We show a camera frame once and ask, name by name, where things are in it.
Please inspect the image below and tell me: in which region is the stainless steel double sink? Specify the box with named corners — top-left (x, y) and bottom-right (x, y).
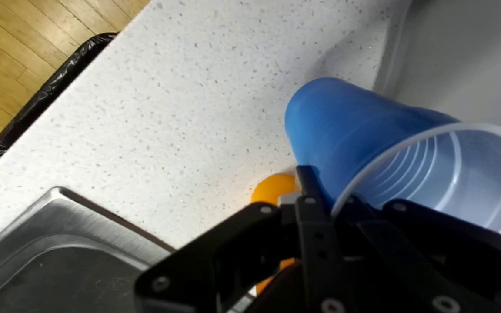
top-left (0, 188), bottom-right (172, 313)

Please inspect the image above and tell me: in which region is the orange plastic cup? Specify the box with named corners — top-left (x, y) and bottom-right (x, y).
top-left (250, 172), bottom-right (301, 296)

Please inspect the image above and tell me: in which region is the grey serving tray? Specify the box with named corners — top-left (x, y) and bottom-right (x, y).
top-left (376, 0), bottom-right (501, 125)

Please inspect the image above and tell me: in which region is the blue plastic cup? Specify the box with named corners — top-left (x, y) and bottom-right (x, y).
top-left (285, 78), bottom-right (501, 233)

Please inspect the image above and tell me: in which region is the black trash bag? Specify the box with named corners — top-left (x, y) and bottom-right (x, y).
top-left (0, 33), bottom-right (115, 158)

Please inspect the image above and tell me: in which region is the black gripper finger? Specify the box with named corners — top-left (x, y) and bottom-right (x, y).
top-left (296, 165), bottom-right (344, 303)

